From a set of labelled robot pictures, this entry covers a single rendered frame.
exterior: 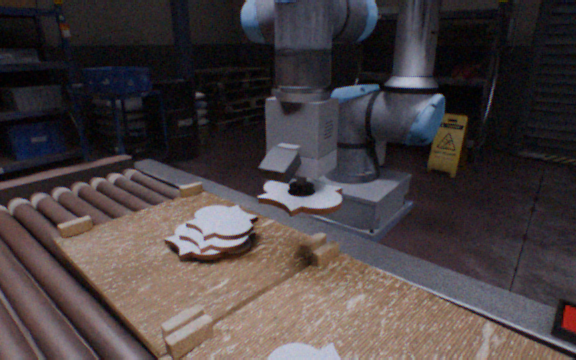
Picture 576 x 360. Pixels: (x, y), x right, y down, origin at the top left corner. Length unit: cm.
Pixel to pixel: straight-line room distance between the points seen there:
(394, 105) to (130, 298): 63
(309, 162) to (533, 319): 40
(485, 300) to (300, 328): 30
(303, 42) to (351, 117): 43
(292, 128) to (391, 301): 29
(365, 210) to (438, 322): 36
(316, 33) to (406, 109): 40
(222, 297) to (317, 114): 30
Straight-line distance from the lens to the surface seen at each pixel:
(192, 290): 60
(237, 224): 67
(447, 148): 402
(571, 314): 68
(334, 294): 58
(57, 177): 119
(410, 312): 57
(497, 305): 67
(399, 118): 83
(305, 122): 49
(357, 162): 91
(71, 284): 72
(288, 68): 48
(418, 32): 84
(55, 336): 62
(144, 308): 59
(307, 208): 51
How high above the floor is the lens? 129
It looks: 21 degrees down
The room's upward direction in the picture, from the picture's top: straight up
